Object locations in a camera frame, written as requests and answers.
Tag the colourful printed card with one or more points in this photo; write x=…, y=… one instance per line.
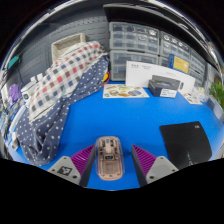
x=192, y=99
x=125, y=91

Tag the teal wall holder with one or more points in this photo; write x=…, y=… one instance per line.
x=13, y=61

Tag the red blue checked cloth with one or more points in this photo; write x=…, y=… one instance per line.
x=63, y=76

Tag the black mouse pad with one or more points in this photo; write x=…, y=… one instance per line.
x=185, y=143

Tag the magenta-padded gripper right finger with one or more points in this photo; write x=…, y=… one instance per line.
x=145, y=160

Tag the small white box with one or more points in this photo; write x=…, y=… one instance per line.
x=29, y=90

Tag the transparent pink computer mouse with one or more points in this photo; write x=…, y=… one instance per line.
x=109, y=163

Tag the long white keyboard box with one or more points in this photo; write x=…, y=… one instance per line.
x=140, y=75

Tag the small black box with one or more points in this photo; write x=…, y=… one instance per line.
x=163, y=86

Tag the navy polka dot cloth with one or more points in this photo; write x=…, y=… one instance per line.
x=50, y=130

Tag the green potted plant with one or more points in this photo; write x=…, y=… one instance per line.
x=217, y=93

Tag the yellow and blue box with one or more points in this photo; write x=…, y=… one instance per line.
x=180, y=64

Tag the purple bag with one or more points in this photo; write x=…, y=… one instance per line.
x=15, y=92

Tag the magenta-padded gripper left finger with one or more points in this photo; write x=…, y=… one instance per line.
x=81, y=160

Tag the yellow red tool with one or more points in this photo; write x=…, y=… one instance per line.
x=106, y=77

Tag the white woven basket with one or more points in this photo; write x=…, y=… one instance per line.
x=65, y=43

